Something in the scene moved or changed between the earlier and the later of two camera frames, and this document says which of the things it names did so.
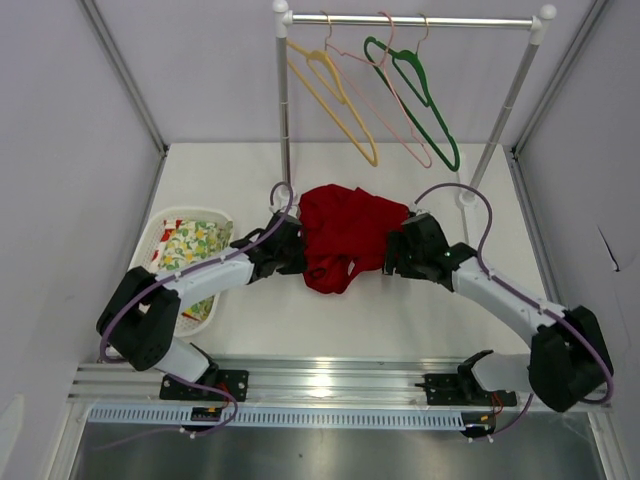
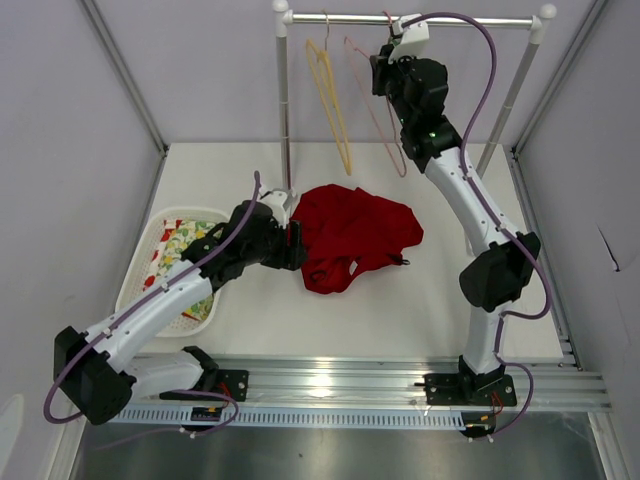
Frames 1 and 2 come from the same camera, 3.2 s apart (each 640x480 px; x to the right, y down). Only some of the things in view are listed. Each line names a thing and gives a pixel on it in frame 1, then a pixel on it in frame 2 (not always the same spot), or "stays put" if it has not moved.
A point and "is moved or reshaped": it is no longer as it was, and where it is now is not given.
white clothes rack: x=540 y=23 stays put
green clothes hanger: x=427 y=99 is moved or reshaped
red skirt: x=346 y=232 stays put
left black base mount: x=234 y=381 stays put
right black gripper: x=398 y=243 → x=382 y=68
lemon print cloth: x=186 y=243 stays put
